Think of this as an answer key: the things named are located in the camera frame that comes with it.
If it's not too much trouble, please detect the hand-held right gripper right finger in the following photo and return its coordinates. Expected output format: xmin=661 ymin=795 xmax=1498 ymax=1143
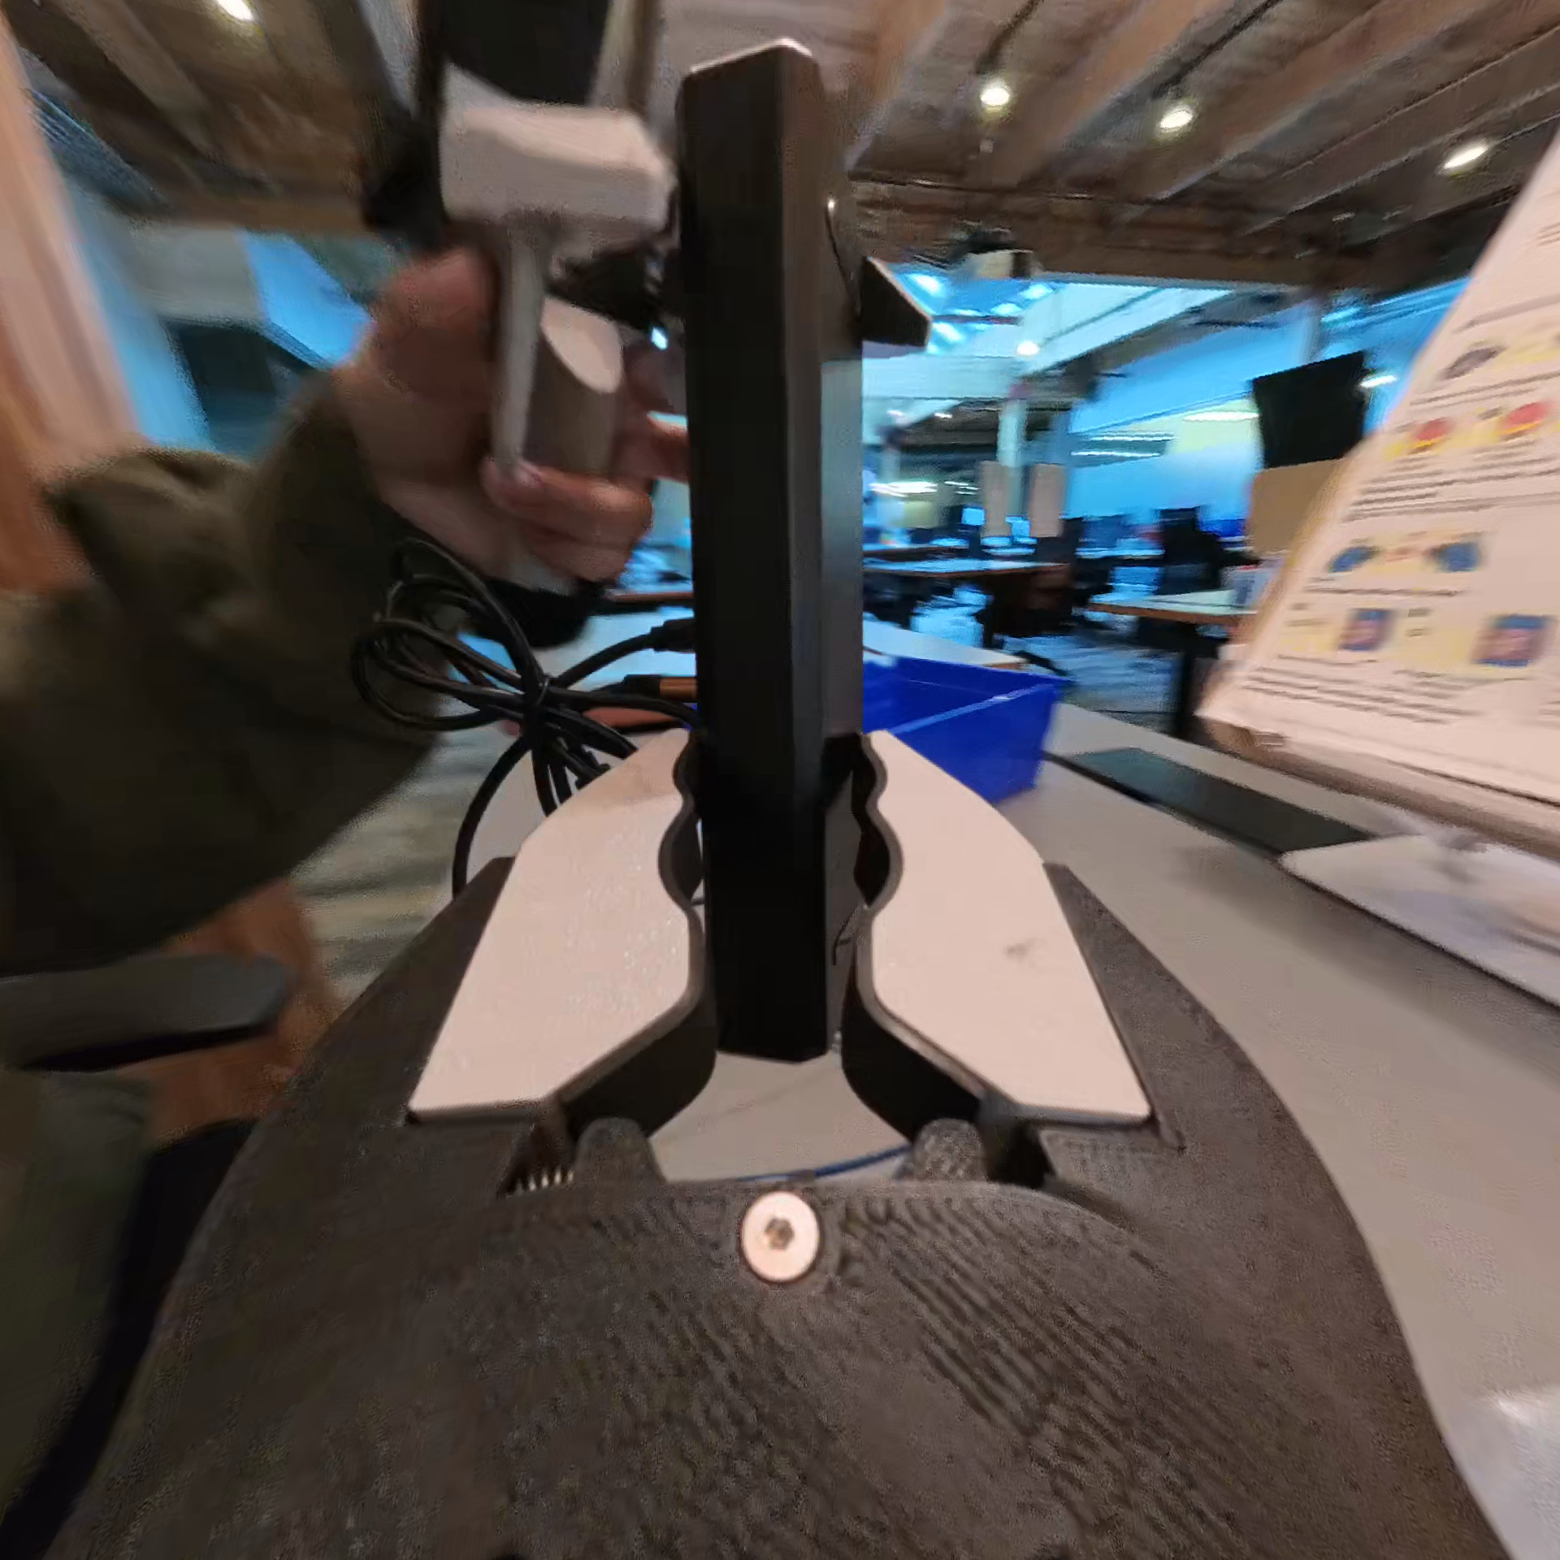
xmin=841 ymin=733 xmax=1154 ymax=1131

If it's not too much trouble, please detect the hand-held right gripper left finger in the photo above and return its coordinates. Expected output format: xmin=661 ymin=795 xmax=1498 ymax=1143
xmin=407 ymin=729 xmax=719 ymax=1132

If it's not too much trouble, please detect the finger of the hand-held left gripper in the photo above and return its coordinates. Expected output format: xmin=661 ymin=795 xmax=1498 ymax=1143
xmin=853 ymin=254 xmax=934 ymax=358

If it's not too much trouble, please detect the blue plastic bin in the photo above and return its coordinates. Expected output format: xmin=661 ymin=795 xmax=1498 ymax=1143
xmin=862 ymin=652 xmax=1076 ymax=807

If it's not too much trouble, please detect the black hub cable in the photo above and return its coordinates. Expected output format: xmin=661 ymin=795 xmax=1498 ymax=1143
xmin=350 ymin=539 xmax=706 ymax=906

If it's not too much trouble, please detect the black multi-port hub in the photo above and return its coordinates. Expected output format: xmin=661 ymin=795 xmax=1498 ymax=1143
xmin=673 ymin=39 xmax=869 ymax=1065

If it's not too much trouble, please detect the person's left forearm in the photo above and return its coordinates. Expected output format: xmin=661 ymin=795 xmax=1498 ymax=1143
xmin=0 ymin=376 xmax=446 ymax=976

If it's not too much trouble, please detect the grey desk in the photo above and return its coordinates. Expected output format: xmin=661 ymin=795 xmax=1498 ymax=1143
xmin=468 ymin=622 xmax=1560 ymax=1560

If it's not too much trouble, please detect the wooden background desk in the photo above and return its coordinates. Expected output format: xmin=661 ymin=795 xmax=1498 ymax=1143
xmin=1085 ymin=590 xmax=1260 ymax=744

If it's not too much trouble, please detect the person's left hand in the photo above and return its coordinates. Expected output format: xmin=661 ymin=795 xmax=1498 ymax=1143
xmin=333 ymin=249 xmax=690 ymax=585

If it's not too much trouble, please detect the black monitor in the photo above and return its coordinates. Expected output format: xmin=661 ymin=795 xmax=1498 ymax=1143
xmin=1251 ymin=354 xmax=1370 ymax=469

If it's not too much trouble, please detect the black chair armrest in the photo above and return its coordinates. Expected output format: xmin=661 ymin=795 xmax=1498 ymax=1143
xmin=0 ymin=949 xmax=293 ymax=1077

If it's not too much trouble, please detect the white monitor stand base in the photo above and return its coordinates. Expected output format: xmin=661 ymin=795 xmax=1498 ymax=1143
xmin=1279 ymin=829 xmax=1560 ymax=1012

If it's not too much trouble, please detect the printed instruction sheet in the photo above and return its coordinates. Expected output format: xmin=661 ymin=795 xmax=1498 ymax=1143
xmin=1198 ymin=151 xmax=1560 ymax=807

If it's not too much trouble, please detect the person's green hoodie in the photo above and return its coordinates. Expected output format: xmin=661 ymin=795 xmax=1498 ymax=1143
xmin=0 ymin=1071 xmax=243 ymax=1537

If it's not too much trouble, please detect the black desk cable cover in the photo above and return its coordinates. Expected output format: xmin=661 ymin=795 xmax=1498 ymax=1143
xmin=1069 ymin=745 xmax=1382 ymax=856

